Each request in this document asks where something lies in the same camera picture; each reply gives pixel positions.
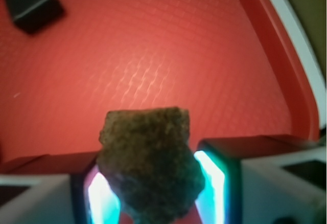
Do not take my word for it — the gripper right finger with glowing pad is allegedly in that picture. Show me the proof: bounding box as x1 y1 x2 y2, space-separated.
194 135 326 223

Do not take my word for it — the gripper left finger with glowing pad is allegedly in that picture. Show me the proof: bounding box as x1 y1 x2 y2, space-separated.
1 151 120 223

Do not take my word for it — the brown rock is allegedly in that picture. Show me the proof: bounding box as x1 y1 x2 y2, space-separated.
97 107 205 223

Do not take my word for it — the red plastic tray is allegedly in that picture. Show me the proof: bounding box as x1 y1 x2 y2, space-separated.
1 0 322 162

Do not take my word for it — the black square leather pouch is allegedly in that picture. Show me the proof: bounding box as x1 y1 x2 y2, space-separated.
5 0 64 34

